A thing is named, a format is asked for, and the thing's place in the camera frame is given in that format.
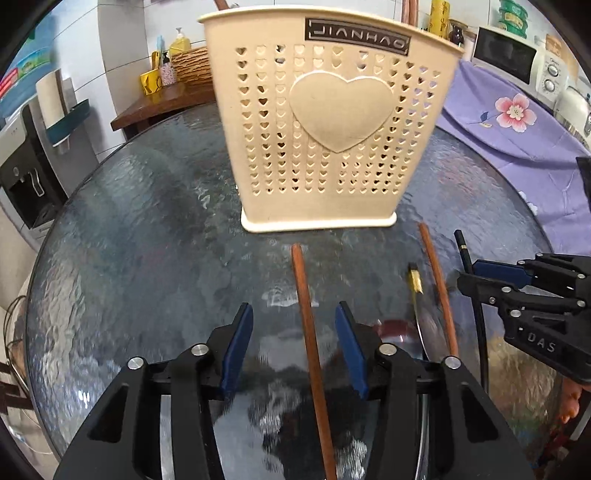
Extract blue water jug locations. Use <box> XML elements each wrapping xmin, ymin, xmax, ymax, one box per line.
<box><xmin>0</xmin><ymin>15</ymin><xmax>56</xmax><ymax>123</ymax></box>

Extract purple floral cloth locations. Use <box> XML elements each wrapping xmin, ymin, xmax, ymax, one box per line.
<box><xmin>437</xmin><ymin>60</ymin><xmax>590</xmax><ymax>255</ymax></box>

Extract beige perforated utensil holder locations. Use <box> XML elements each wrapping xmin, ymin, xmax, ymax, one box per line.
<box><xmin>201</xmin><ymin>6</ymin><xmax>463</xmax><ymax>233</ymax></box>

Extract person's right hand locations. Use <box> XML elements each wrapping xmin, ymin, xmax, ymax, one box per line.
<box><xmin>558</xmin><ymin>378</ymin><xmax>590</xmax><ymax>424</ymax></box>

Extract black gold-tipped chopstick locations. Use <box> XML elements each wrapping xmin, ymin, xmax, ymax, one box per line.
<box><xmin>454</xmin><ymin>229</ymin><xmax>490</xmax><ymax>393</ymax></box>
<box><xmin>290</xmin><ymin>244</ymin><xmax>338</xmax><ymax>480</ymax></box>

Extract green stacked bowls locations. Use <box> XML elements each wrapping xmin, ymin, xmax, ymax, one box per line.
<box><xmin>498</xmin><ymin>0</ymin><xmax>528</xmax><ymax>38</ymax></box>

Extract yellow soap bottle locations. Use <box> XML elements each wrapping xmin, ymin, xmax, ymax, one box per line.
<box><xmin>168</xmin><ymin>27</ymin><xmax>191</xmax><ymax>58</ymax></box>

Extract woven basin sink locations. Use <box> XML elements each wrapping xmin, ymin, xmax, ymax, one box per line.
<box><xmin>171</xmin><ymin>46</ymin><xmax>212</xmax><ymax>86</ymax></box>

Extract yellow foil roll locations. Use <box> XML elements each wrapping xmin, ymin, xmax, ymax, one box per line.
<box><xmin>428</xmin><ymin>0</ymin><xmax>451</xmax><ymax>39</ymax></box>

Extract paper cup stack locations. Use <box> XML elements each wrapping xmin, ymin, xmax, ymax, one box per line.
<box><xmin>35</xmin><ymin>69</ymin><xmax>67</xmax><ymax>129</ymax></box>

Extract yellow mug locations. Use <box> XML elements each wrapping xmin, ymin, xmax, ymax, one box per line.
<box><xmin>139</xmin><ymin>68</ymin><xmax>162</xmax><ymax>96</ymax></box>

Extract brown wooden chopstick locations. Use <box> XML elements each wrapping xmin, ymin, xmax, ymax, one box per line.
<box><xmin>214</xmin><ymin>0</ymin><xmax>229</xmax><ymax>10</ymax></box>
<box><xmin>419</xmin><ymin>222</ymin><xmax>460</xmax><ymax>357</ymax></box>
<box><xmin>401</xmin><ymin>0</ymin><xmax>419</xmax><ymax>27</ymax></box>

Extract round steel spoon wooden handle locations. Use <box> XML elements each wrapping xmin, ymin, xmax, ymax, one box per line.
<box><xmin>373</xmin><ymin>319</ymin><xmax>420</xmax><ymax>344</ymax></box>

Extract water dispenser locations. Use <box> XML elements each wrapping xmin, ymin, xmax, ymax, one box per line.
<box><xmin>1</xmin><ymin>97</ymin><xmax>98</xmax><ymax>250</ymax></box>

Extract round glass table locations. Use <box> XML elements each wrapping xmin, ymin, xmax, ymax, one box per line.
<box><xmin>26</xmin><ymin>105</ymin><xmax>550</xmax><ymax>479</ymax></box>

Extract white microwave oven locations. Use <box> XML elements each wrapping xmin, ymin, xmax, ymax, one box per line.
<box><xmin>471</xmin><ymin>26</ymin><xmax>568</xmax><ymax>110</ymax></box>

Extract wooden sink counter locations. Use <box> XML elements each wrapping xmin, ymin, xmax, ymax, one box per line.
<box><xmin>110</xmin><ymin>83</ymin><xmax>215</xmax><ymax>140</ymax></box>

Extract white electric kettle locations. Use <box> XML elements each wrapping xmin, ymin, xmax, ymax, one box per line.
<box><xmin>553</xmin><ymin>86</ymin><xmax>591</xmax><ymax>150</ymax></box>

